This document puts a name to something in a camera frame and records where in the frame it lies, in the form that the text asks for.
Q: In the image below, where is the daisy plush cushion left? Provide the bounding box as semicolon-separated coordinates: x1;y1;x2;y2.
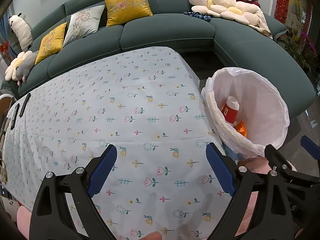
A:
5;50;33;81

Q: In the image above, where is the cream daisy flower cushion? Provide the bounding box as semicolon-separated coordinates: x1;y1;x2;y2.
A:
189;0;272;38

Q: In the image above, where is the white plush pillow toy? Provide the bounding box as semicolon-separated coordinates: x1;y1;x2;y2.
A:
8;14;33;51

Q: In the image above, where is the large yellow embroidered cushion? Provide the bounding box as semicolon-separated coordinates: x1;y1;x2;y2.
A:
105;0;153;27

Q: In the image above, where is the grey plush toy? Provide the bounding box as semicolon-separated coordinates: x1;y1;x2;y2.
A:
16;50;39;86

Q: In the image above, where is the dark green sectional sofa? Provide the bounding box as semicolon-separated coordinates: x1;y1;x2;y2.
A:
1;0;316;118

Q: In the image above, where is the floral pale blue tablecloth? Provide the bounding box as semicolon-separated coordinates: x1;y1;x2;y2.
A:
3;47;230;239

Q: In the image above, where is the operator hand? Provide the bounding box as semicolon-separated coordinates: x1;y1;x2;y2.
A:
141;231;162;240

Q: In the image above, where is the red white paper cup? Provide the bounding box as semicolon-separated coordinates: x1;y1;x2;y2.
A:
221;96;240;125

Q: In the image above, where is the white chair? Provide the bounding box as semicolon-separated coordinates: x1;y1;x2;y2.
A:
0;93;17;143

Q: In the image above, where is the white bag lined bin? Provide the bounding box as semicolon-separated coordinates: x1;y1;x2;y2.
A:
202;67;290;158

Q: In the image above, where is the pale floral cushion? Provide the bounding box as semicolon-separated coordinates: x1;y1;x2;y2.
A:
63;5;105;47

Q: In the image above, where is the blue braided item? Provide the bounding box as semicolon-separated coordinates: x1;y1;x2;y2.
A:
184;11;211;22

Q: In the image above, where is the black remote control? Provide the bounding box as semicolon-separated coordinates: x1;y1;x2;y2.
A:
10;103;20;130
19;93;31;118

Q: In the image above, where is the orange plastic bag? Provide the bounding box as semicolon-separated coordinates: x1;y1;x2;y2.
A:
234;121;247;138

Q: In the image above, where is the small yellow embroidered cushion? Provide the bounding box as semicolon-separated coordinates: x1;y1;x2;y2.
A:
35;22;67;64

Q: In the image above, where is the potted plant with flowers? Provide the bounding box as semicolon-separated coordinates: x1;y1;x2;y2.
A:
277;27;319;78

